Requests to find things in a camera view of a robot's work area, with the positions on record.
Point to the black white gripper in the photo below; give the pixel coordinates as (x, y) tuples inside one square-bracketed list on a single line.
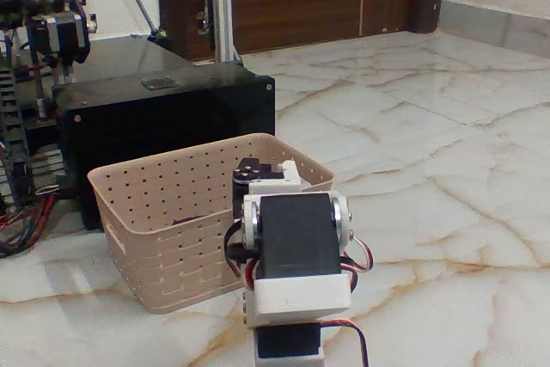
[(248, 172)]

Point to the dark blue cloth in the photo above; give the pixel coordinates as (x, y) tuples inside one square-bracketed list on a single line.
[(187, 221)]

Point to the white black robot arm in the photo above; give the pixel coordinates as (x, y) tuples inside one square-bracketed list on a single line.
[(296, 234)]

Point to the beige perforated plastic basket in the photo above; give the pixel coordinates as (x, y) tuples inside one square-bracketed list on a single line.
[(172, 195)]

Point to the black glossy machine box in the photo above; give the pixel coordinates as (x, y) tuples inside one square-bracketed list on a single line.
[(150, 122)]

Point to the small metal plate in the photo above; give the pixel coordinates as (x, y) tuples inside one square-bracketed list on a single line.
[(159, 83)]

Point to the black silver stepper motor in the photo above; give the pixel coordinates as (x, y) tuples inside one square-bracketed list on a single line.
[(64, 34)]

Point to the aluminium extrusion post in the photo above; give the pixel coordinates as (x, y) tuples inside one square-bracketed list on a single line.
[(225, 23)]

